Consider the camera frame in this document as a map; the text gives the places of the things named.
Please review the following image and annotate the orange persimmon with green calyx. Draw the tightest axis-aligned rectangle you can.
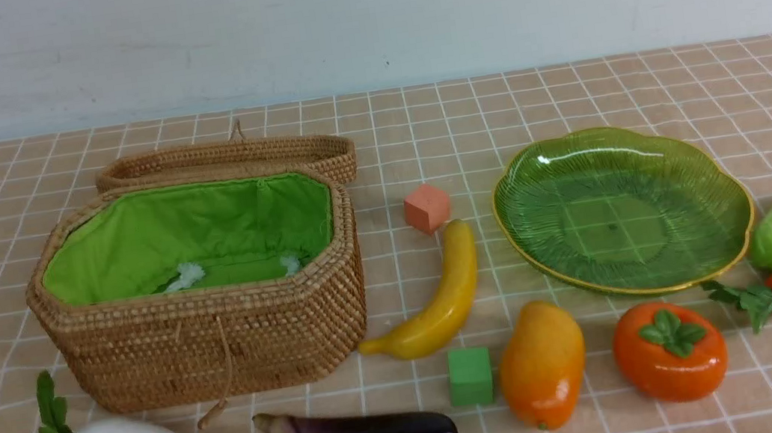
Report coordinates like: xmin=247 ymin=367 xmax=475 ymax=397
xmin=612 ymin=302 xmax=729 ymax=403

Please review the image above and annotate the orange yellow mango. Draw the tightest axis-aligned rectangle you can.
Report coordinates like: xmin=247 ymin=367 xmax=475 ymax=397
xmin=499 ymin=299 xmax=586 ymax=431

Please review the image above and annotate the green foam cube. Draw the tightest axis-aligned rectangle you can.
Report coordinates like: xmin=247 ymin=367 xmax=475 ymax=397
xmin=447 ymin=346 xmax=495 ymax=407

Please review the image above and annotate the green glass leaf-shaped plate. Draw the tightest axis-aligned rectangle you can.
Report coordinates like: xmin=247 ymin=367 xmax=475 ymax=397
xmin=491 ymin=127 xmax=756 ymax=296

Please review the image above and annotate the orange-pink foam cube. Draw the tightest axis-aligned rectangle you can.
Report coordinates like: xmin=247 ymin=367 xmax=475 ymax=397
xmin=403 ymin=183 xmax=451 ymax=236

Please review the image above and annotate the yellow banana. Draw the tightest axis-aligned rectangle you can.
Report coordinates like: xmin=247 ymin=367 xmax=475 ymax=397
xmin=358 ymin=219 xmax=479 ymax=360

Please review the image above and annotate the woven wicker basket lid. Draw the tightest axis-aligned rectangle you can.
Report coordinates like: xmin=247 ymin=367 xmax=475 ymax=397
xmin=95 ymin=120 xmax=358 ymax=192

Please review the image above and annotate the woven wicker basket green lining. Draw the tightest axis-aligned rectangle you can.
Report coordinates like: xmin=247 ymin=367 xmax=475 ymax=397
xmin=13 ymin=156 xmax=379 ymax=426

